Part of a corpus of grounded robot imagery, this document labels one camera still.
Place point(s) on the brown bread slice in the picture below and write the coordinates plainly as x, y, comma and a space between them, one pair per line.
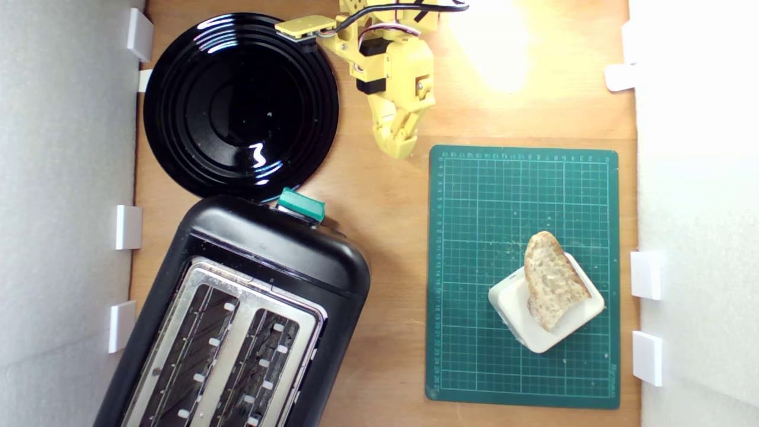
551, 279

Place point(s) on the green toaster lever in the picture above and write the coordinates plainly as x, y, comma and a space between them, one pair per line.
301, 204

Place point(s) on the black two-slot toaster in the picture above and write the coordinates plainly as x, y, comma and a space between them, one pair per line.
296, 261

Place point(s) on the green cutting mat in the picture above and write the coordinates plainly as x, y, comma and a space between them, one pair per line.
474, 207

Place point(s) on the black round plate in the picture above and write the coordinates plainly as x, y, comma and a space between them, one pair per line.
237, 107

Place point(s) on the white block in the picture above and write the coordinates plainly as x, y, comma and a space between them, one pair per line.
510, 302

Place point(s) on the yellow wrist camera box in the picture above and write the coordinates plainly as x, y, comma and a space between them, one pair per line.
305, 25

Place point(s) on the white wall clip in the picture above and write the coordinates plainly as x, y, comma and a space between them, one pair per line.
144, 80
140, 32
647, 357
628, 41
122, 325
128, 227
619, 77
645, 274

